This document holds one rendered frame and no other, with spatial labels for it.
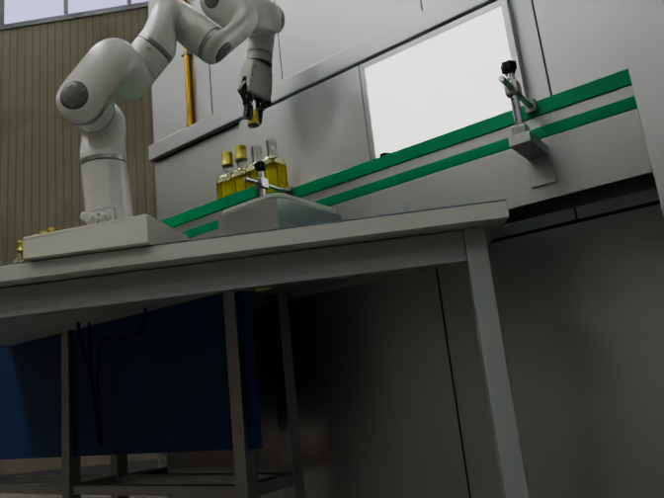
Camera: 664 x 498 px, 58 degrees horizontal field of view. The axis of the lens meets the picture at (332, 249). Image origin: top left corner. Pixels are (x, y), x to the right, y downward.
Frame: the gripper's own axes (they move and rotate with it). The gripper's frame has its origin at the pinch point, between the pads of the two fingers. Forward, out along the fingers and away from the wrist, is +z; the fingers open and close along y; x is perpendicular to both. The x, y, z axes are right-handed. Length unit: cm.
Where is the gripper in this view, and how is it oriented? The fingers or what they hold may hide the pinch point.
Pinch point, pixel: (252, 115)
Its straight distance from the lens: 181.2
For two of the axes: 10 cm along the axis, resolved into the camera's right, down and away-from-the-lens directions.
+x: 8.1, 0.4, -5.8
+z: -1.0, 9.9, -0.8
